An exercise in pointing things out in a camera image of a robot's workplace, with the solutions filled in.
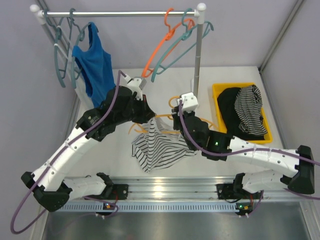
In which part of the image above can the grey-blue hanger left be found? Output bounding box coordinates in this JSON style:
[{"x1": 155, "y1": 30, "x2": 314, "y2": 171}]
[{"x1": 43, "y1": 8, "x2": 66, "y2": 88}]

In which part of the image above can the teal hanger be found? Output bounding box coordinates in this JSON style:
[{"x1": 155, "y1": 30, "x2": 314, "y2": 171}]
[{"x1": 149, "y1": 7, "x2": 215, "y2": 83}]

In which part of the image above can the white clothes rack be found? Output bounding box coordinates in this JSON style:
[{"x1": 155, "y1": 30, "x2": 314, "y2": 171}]
[{"x1": 29, "y1": 2, "x2": 208, "y2": 101}]

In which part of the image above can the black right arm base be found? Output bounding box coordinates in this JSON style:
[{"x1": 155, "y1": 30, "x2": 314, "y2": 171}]
[{"x1": 216, "y1": 183, "x2": 250, "y2": 202}]

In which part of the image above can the black white-striped tank top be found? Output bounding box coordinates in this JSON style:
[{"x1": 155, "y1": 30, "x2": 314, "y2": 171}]
[{"x1": 234, "y1": 84, "x2": 268, "y2": 137}]

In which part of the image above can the plain black garment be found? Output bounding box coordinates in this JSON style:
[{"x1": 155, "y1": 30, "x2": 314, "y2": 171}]
[{"x1": 217, "y1": 87, "x2": 264, "y2": 141}]

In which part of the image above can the slotted grey cable duct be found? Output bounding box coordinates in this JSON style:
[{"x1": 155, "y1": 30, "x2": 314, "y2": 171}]
[{"x1": 58, "y1": 200, "x2": 239, "y2": 213}]

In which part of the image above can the white black-striped tank top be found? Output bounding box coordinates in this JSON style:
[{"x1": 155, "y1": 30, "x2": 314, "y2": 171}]
[{"x1": 131, "y1": 117, "x2": 196, "y2": 173}]

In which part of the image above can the yellow plastic bin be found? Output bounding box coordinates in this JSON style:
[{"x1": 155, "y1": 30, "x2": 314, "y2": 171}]
[{"x1": 212, "y1": 82, "x2": 273, "y2": 145}]

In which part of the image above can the grey-blue hanger with top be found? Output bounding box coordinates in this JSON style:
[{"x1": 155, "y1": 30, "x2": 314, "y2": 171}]
[{"x1": 72, "y1": 22, "x2": 91, "y2": 83}]

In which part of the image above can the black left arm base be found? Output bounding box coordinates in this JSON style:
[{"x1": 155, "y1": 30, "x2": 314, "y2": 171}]
[{"x1": 88, "y1": 184, "x2": 129, "y2": 200}]

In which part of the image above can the grey-blue hanger middle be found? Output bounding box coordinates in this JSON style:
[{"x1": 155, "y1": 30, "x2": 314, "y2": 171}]
[{"x1": 68, "y1": 8, "x2": 77, "y2": 89}]

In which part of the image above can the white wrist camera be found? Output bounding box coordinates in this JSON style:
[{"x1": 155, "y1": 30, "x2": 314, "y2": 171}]
[
  {"x1": 176, "y1": 92, "x2": 199, "y2": 113},
  {"x1": 124, "y1": 75, "x2": 147, "y2": 101}
]

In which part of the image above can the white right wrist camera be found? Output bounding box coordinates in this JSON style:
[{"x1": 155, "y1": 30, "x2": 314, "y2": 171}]
[{"x1": 176, "y1": 92, "x2": 199, "y2": 113}]

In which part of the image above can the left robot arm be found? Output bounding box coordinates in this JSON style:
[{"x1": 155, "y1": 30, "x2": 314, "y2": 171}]
[{"x1": 21, "y1": 86, "x2": 155, "y2": 212}]

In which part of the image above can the blue tank top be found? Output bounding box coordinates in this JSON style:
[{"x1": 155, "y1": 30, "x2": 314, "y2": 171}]
[{"x1": 72, "y1": 22, "x2": 116, "y2": 108}]

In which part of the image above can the yellow hanger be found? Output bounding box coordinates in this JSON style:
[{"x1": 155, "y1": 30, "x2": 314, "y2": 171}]
[{"x1": 128, "y1": 96, "x2": 219, "y2": 134}]

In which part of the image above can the orange hanger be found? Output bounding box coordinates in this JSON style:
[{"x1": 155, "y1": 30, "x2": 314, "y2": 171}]
[{"x1": 141, "y1": 7, "x2": 196, "y2": 78}]

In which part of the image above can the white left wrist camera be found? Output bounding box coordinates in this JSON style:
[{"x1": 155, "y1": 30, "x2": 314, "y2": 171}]
[{"x1": 124, "y1": 75, "x2": 147, "y2": 101}]

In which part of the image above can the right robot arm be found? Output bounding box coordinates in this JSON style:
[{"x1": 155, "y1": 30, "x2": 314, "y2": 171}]
[{"x1": 171, "y1": 106, "x2": 316, "y2": 199}]

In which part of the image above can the aluminium mounting rail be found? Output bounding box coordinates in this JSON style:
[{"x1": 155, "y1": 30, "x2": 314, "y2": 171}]
[{"x1": 67, "y1": 176, "x2": 296, "y2": 203}]

